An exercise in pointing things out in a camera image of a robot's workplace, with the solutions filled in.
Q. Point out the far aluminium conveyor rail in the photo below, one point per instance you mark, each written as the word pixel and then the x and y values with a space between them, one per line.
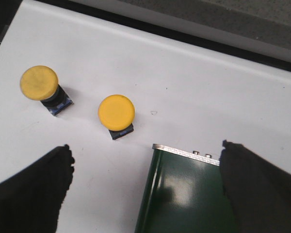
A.
pixel 206 158

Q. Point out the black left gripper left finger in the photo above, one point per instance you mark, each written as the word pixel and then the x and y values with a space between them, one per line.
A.
pixel 30 201

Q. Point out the green conveyor belt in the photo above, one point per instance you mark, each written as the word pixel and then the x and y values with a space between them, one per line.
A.
pixel 183 195

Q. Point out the grey stone counter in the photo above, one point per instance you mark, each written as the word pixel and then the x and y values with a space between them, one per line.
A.
pixel 261 26

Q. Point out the yellow mushroom push button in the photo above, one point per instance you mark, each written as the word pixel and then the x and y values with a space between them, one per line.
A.
pixel 117 113

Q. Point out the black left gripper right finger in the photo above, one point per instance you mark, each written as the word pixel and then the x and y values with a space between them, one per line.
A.
pixel 259 192

